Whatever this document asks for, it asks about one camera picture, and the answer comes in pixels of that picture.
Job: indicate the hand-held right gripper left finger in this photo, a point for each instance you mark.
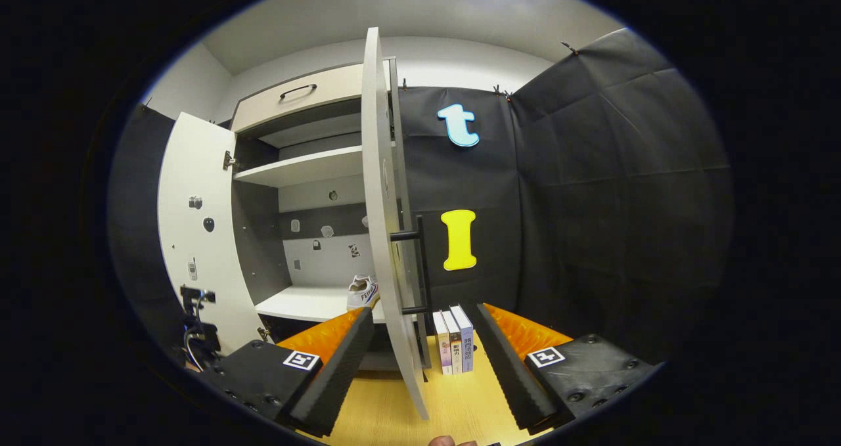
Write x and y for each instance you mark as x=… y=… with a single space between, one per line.
x=332 y=370

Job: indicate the white shoe cabinet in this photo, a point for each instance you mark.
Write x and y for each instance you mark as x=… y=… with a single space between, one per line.
x=295 y=303

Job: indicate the beige cabinet drawer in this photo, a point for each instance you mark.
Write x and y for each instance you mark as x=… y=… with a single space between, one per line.
x=263 y=108

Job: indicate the black backdrop cloth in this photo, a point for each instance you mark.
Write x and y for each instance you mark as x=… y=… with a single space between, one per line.
x=591 y=203

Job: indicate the white cabinet door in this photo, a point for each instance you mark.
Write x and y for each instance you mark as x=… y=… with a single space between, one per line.
x=197 y=163
x=378 y=170

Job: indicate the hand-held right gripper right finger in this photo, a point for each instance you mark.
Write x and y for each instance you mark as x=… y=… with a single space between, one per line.
x=509 y=367

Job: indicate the black metal clip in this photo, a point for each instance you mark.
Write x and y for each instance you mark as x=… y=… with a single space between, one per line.
x=570 y=47
x=502 y=92

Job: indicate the white pink book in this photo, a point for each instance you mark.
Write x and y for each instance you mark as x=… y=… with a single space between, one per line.
x=442 y=344

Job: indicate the white canvas shoe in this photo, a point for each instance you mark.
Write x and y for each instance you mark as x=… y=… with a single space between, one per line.
x=363 y=293

